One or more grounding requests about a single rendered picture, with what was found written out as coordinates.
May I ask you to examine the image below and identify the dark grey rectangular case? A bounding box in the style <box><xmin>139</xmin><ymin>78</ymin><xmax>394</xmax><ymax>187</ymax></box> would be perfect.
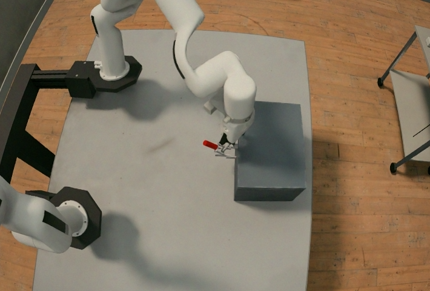
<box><xmin>203</xmin><ymin>101</ymin><xmax>306</xmax><ymax>201</ymax></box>

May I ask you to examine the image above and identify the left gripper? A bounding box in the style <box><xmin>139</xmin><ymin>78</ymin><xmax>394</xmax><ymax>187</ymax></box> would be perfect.
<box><xmin>219</xmin><ymin>108</ymin><xmax>255</xmax><ymax>146</ymax></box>

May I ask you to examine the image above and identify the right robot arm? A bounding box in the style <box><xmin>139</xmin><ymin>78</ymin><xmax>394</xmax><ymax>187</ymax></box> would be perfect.
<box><xmin>0</xmin><ymin>176</ymin><xmax>88</xmax><ymax>253</ymax></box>

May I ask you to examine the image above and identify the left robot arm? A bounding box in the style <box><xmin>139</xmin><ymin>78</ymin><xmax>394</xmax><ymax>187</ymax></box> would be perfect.
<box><xmin>90</xmin><ymin>0</ymin><xmax>257</xmax><ymax>124</ymax></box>

